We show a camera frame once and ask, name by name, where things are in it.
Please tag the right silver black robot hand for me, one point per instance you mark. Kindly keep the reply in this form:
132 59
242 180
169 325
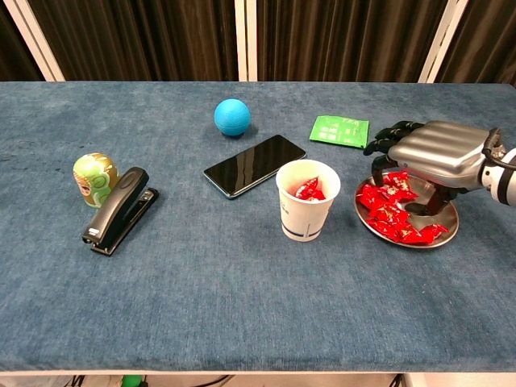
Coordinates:
439 153

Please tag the red candy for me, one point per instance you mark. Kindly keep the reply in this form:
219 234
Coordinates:
318 196
405 195
377 193
407 234
308 187
364 199
433 231
381 226
389 211
398 180

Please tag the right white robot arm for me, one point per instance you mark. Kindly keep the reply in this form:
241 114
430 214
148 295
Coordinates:
504 181

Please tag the silver metal plate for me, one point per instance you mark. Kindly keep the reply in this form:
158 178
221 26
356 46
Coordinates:
447 221

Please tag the white paper cup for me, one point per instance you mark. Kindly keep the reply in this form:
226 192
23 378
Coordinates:
306 221

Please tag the green sachet packet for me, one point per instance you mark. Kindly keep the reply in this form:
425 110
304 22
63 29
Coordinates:
338 131

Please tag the black smartphone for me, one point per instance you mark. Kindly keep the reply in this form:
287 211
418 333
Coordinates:
250 167

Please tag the blue ball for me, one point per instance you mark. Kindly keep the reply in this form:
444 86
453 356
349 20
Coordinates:
231 117

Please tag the blue tablecloth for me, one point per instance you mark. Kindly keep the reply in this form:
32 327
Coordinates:
242 302

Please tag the black stapler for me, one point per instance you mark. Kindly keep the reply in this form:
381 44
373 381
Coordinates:
121 201

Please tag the bright green round object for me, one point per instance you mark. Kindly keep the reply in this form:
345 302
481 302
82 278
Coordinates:
132 381

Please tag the white frame post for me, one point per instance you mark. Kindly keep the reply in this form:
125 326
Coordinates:
241 40
442 40
34 40

